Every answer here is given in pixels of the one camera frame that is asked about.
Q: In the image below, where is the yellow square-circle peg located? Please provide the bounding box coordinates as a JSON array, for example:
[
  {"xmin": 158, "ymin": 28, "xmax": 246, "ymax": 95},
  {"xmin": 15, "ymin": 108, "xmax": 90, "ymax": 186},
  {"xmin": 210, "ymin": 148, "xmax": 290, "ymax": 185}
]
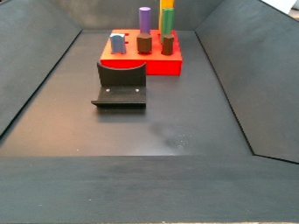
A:
[{"xmin": 159, "ymin": 0, "xmax": 175, "ymax": 31}]

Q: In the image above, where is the dark brown hexagonal peg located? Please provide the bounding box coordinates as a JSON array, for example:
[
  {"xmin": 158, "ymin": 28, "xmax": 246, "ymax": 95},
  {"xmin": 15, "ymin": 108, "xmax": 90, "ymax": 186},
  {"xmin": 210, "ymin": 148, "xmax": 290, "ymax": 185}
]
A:
[{"xmin": 137, "ymin": 33, "xmax": 153, "ymax": 54}]

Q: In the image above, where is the brown round peg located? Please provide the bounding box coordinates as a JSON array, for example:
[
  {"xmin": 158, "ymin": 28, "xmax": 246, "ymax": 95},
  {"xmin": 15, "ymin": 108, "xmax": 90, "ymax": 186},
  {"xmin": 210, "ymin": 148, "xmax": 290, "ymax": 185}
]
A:
[{"xmin": 162, "ymin": 34, "xmax": 174, "ymax": 55}]

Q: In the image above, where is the red peg board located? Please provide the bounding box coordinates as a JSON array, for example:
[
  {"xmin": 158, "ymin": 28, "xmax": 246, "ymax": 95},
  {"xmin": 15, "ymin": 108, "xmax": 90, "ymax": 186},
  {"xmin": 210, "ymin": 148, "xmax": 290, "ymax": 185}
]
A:
[{"xmin": 99, "ymin": 30, "xmax": 183, "ymax": 75}]

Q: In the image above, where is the purple cylinder peg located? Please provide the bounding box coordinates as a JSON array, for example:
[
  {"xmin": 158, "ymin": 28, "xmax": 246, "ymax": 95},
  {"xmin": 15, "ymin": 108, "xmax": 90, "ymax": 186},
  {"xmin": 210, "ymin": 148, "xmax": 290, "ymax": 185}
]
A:
[{"xmin": 139, "ymin": 7, "xmax": 153, "ymax": 33}]

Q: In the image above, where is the light blue notched peg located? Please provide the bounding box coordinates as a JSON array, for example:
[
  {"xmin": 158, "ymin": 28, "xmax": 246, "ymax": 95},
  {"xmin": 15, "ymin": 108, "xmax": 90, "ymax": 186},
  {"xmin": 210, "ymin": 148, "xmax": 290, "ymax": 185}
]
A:
[{"xmin": 110, "ymin": 33, "xmax": 127, "ymax": 54}]

